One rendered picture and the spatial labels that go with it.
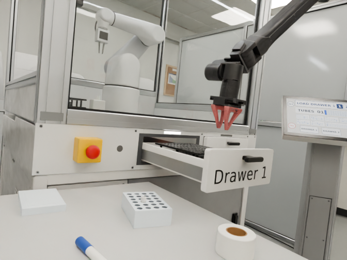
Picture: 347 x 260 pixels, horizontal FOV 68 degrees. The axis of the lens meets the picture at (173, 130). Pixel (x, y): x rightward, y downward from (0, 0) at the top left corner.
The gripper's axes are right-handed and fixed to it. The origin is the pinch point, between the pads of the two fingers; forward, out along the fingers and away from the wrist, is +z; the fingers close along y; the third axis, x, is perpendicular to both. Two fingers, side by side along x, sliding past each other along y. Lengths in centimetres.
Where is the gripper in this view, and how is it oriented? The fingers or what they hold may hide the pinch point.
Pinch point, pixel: (222, 126)
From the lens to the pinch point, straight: 83.1
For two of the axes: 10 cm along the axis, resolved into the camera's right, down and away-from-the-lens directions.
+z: -1.7, 9.8, 1.0
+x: -7.7, -0.6, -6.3
